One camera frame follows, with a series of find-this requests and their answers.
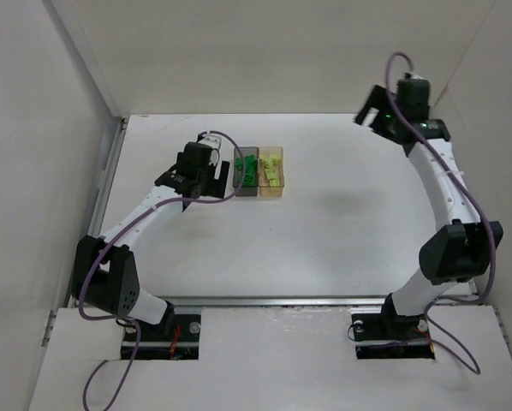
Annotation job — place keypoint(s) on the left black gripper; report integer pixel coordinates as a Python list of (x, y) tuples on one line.
[(215, 181)]

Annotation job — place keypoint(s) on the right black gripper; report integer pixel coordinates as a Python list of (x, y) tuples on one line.
[(377, 118)]

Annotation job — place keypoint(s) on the dark green square lego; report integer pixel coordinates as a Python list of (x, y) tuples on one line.
[(250, 181)]

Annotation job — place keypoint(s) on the light green lego brick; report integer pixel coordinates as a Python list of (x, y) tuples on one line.
[(272, 159)]

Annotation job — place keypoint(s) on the dark green thin lego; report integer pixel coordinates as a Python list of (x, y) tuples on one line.
[(251, 161)]

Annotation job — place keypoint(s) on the light green lego stack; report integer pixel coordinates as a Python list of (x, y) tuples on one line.
[(272, 178)]

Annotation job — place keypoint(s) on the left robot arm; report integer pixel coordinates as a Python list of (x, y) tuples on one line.
[(105, 270)]

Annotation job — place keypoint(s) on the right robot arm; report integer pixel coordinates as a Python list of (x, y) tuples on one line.
[(461, 247)]

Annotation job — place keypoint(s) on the grey transparent container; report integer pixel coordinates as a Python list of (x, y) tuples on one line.
[(246, 171)]

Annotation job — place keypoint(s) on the orange transparent container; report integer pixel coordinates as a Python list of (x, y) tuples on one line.
[(264, 189)]

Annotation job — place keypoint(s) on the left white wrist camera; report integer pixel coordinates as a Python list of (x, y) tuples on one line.
[(211, 140)]

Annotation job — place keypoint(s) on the metal table rail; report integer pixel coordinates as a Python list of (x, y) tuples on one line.
[(275, 301)]

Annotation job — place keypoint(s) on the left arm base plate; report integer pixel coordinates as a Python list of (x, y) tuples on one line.
[(178, 341)]

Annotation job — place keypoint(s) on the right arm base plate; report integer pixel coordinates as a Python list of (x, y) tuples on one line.
[(376, 339)]

